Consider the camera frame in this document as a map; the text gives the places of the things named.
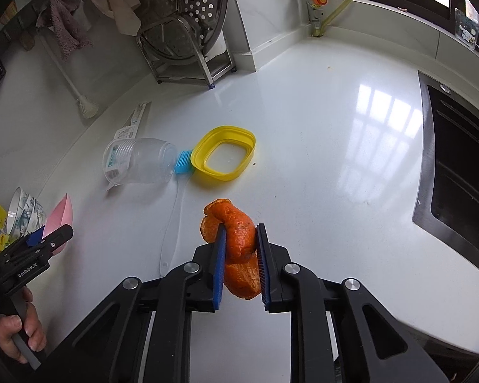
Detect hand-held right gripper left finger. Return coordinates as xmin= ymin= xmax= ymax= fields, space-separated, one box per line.
xmin=39 ymin=223 xmax=228 ymax=383

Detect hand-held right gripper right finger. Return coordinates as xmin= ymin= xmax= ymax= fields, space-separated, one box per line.
xmin=256 ymin=223 xmax=450 ymax=383

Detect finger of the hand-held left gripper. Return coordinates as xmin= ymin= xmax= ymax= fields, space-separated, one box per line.
xmin=23 ymin=224 xmax=75 ymax=255

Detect pink plastic piece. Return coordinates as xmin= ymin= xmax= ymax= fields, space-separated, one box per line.
xmin=42 ymin=193 xmax=74 ymax=254

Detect orange peel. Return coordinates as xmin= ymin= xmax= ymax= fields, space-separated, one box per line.
xmin=200 ymin=199 xmax=261 ymax=300

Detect person's left hand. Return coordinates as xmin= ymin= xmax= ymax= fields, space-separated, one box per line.
xmin=0 ymin=287 xmax=48 ymax=364

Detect yellow green packet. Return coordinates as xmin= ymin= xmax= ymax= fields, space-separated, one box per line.
xmin=0 ymin=201 xmax=19 ymax=255

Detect blue ribbed plastic piece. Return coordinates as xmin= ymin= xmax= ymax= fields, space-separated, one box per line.
xmin=174 ymin=149 xmax=195 ymax=175

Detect clear plastic jar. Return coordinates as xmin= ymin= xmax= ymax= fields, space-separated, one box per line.
xmin=103 ymin=137 xmax=179 ymax=186

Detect printed paper slips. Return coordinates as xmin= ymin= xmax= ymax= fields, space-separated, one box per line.
xmin=113 ymin=101 xmax=153 ymax=140

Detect metal dish rack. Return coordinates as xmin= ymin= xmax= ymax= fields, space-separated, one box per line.
xmin=137 ymin=15 xmax=237 ymax=89

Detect mauve dish cloth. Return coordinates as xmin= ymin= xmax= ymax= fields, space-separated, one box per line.
xmin=35 ymin=0 xmax=94 ymax=63

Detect black kitchen sink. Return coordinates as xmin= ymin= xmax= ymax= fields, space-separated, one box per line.
xmin=412 ymin=70 xmax=479 ymax=267

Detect beige dish cloth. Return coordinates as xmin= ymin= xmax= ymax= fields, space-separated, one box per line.
xmin=87 ymin=0 xmax=143 ymax=36

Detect perforated metal steamer plate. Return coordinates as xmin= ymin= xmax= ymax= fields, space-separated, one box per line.
xmin=137 ymin=0 xmax=229 ymax=61

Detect printed glass mug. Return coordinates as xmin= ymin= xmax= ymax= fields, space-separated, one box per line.
xmin=454 ymin=7 xmax=479 ymax=51

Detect white handled brush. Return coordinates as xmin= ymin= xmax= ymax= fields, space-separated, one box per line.
xmin=39 ymin=33 xmax=100 ymax=120

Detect yellow plastic lid frame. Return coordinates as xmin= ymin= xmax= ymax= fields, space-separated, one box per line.
xmin=190 ymin=125 xmax=257 ymax=183

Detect yellow gas hose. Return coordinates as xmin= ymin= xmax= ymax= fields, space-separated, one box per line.
xmin=321 ymin=0 xmax=357 ymax=35

